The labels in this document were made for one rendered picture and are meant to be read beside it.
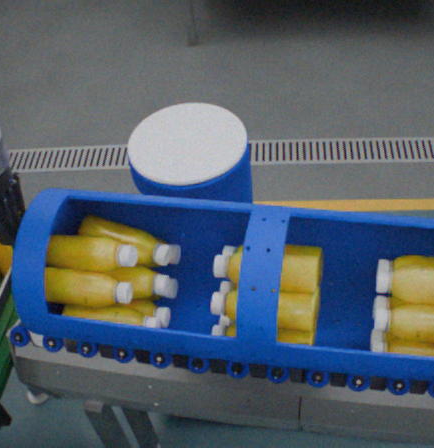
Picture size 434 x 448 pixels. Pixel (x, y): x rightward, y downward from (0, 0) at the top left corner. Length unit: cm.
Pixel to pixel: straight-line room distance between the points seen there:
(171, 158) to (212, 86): 192
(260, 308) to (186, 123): 67
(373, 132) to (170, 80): 107
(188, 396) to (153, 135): 62
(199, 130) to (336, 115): 170
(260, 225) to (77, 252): 35
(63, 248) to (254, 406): 48
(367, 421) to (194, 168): 65
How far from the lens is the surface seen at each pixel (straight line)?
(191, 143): 159
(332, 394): 131
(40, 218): 123
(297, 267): 116
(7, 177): 116
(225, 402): 137
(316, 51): 367
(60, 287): 127
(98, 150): 322
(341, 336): 134
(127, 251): 123
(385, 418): 136
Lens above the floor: 209
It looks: 48 degrees down
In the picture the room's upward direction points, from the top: 8 degrees counter-clockwise
